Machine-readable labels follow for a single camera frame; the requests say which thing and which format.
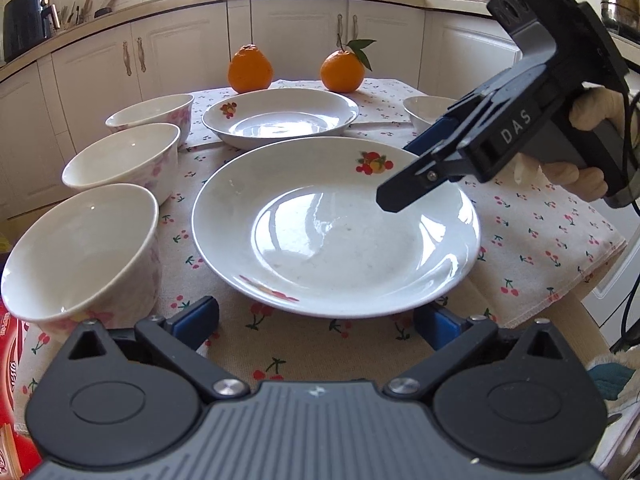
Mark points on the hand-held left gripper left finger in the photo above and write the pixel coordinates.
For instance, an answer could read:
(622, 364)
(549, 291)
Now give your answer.
(197, 317)

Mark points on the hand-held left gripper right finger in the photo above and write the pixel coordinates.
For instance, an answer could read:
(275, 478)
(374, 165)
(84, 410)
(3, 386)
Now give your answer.
(435, 325)

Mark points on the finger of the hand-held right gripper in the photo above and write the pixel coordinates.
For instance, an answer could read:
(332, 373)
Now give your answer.
(400, 195)
(430, 135)

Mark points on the white pink floral bowl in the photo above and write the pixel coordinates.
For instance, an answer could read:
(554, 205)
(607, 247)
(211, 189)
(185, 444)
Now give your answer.
(150, 112)
(425, 107)
(75, 260)
(120, 160)

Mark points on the white fruit print plate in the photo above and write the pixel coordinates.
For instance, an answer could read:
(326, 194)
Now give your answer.
(280, 120)
(325, 240)

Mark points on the person's right hand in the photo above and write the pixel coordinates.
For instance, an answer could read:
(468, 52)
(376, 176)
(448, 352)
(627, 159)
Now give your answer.
(595, 105)

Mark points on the steel pot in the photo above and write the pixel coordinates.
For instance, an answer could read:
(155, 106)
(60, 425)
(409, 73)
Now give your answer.
(620, 10)

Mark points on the orange with green leaf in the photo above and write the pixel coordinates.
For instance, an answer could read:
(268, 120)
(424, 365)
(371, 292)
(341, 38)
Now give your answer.
(341, 72)

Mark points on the cherry print tablecloth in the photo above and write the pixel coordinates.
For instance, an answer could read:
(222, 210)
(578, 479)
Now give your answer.
(540, 240)

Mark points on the white appliance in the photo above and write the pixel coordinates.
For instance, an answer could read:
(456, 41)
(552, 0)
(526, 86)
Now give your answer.
(612, 285)

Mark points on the quilted patterned cloth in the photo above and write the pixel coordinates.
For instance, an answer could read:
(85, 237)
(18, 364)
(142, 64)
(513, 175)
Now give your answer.
(612, 380)

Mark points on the knobbed orange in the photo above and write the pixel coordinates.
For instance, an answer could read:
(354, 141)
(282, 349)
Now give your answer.
(250, 72)

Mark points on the red box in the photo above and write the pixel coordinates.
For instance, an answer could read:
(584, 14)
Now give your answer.
(12, 385)

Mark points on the white kitchen cabinets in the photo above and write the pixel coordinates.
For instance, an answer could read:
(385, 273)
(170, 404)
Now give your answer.
(185, 40)

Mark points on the wooden kitchen utensils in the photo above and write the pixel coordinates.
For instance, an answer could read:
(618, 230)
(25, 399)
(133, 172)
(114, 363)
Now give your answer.
(107, 0)

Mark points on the black air fryer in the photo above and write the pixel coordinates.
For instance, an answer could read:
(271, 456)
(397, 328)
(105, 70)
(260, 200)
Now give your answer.
(25, 25)

